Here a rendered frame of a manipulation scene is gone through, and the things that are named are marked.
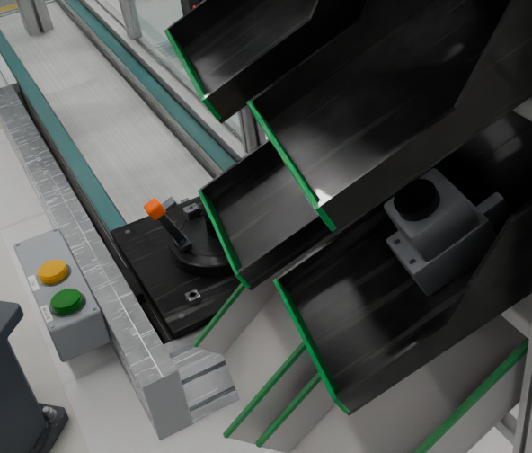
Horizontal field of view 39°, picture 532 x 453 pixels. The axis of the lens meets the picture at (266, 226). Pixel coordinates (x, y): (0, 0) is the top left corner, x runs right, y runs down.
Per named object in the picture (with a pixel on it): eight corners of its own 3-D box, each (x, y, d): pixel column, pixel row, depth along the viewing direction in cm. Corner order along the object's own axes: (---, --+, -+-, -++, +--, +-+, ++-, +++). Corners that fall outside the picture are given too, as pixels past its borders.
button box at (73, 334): (62, 364, 98) (48, 331, 94) (24, 274, 113) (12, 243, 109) (112, 341, 100) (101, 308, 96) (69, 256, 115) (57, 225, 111)
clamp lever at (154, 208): (178, 248, 98) (147, 213, 93) (172, 241, 100) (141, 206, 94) (199, 231, 98) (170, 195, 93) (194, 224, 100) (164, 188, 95)
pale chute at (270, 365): (259, 447, 74) (224, 438, 71) (224, 354, 84) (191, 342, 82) (449, 235, 65) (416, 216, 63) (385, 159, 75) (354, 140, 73)
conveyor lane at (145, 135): (190, 391, 97) (175, 338, 91) (34, 124, 158) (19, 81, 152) (375, 303, 105) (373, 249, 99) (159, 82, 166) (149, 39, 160)
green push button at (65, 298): (58, 324, 96) (54, 314, 95) (50, 306, 99) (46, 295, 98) (88, 312, 97) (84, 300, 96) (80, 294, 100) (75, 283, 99)
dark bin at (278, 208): (250, 291, 62) (199, 240, 58) (211, 206, 72) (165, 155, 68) (537, 89, 59) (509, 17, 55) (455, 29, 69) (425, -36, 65)
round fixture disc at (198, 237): (194, 292, 95) (190, 280, 94) (155, 235, 105) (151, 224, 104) (290, 250, 99) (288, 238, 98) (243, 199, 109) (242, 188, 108)
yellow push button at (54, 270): (45, 293, 101) (40, 282, 100) (38, 276, 104) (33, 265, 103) (74, 281, 102) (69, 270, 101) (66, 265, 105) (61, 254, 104)
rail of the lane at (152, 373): (159, 440, 91) (140, 382, 85) (4, 134, 156) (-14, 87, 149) (200, 421, 93) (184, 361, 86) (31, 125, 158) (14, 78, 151)
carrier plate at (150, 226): (175, 344, 91) (172, 332, 90) (113, 241, 109) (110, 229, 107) (343, 268, 98) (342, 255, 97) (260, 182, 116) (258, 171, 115)
